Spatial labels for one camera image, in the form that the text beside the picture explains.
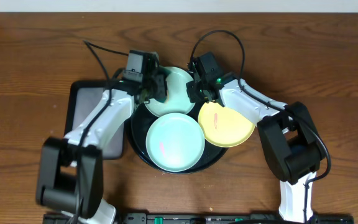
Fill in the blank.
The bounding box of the green yellow sponge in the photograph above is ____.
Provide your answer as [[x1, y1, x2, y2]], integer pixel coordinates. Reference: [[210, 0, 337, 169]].
[[148, 67, 170, 103]]

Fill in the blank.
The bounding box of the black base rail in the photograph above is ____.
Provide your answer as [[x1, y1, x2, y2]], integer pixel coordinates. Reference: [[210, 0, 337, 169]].
[[42, 212, 355, 224]]

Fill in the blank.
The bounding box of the yellow plate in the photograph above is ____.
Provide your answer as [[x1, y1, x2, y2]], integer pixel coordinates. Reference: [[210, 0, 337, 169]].
[[198, 102, 255, 147]]

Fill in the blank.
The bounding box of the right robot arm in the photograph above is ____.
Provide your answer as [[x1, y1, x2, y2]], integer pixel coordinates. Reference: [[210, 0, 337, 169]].
[[186, 52, 327, 223]]

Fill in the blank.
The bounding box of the light blue plate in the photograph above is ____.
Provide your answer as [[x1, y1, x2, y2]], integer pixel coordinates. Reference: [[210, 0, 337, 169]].
[[145, 67, 195, 117], [145, 113, 205, 172]]

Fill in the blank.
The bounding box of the black rectangular water tray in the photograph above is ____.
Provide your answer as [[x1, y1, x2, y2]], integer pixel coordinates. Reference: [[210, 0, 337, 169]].
[[64, 80, 125, 160]]

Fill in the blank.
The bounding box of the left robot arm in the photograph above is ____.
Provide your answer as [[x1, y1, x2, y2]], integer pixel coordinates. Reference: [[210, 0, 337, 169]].
[[35, 50, 167, 223]]

